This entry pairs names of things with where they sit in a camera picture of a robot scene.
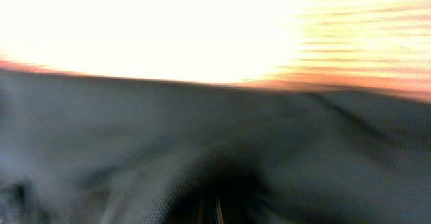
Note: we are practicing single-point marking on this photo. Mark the black polo shirt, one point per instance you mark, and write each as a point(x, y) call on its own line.
point(98, 150)

